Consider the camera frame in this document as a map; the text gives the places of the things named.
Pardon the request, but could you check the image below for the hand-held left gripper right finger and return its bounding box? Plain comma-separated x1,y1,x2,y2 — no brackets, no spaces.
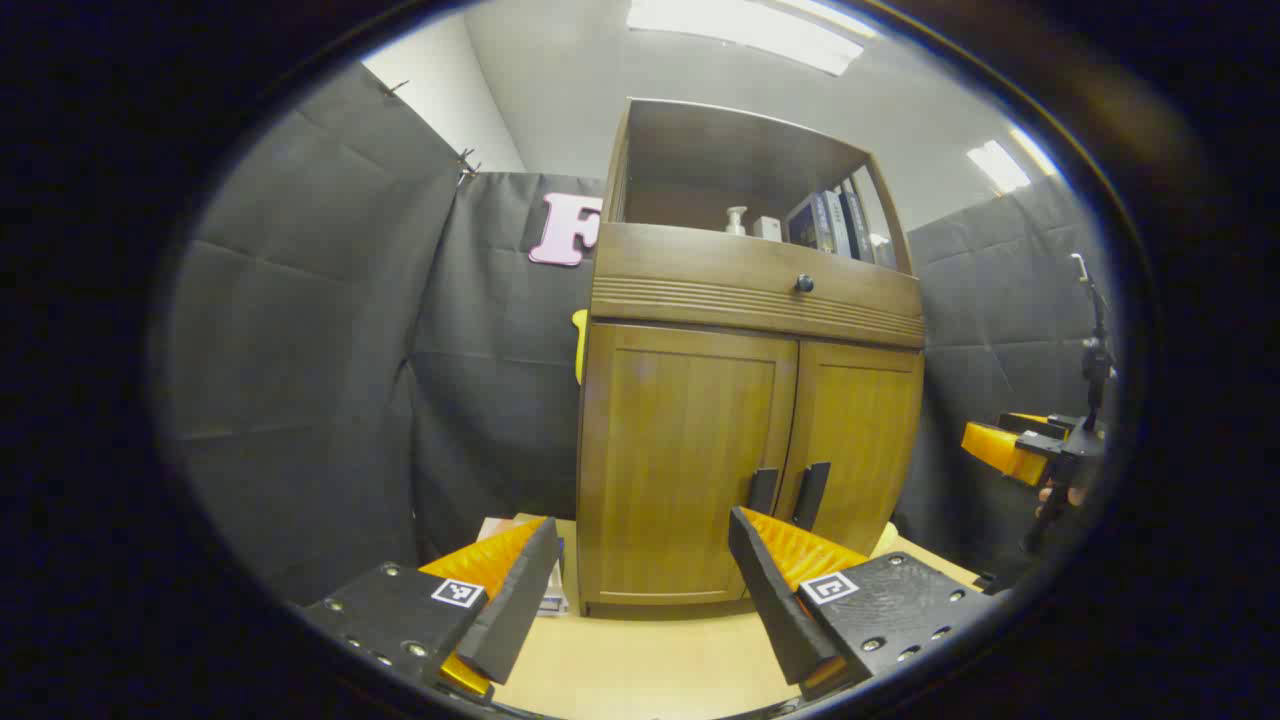
728,506,1001,701

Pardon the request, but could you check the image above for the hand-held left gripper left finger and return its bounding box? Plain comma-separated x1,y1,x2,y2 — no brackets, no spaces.
300,515,563,701

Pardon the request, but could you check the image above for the wooden cabinet door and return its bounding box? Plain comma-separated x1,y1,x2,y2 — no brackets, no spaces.
580,322,799,606
775,340,924,561

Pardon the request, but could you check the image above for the wooden double-door shoe cabinet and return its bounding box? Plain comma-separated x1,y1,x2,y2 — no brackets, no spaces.
575,97,926,616

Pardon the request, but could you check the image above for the wooden cabinet drawer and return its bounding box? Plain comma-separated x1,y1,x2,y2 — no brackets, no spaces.
590,222,926,349

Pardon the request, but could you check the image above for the stack of books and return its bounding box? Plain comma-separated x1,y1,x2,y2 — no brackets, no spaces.
478,516,571,616

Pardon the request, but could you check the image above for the small ceiling light panel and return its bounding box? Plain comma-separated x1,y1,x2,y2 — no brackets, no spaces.
967,125,1061,193

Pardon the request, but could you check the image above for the grey book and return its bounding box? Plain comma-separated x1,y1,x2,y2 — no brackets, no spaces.
822,190,851,257

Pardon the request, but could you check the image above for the dark blue book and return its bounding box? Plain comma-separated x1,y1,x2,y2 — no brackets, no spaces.
785,195,836,253

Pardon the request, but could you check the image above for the black backdrop cloth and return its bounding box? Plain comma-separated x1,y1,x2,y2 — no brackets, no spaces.
165,62,1116,606

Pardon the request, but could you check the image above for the large ceiling light panel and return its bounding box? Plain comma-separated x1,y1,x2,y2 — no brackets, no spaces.
627,0,881,76

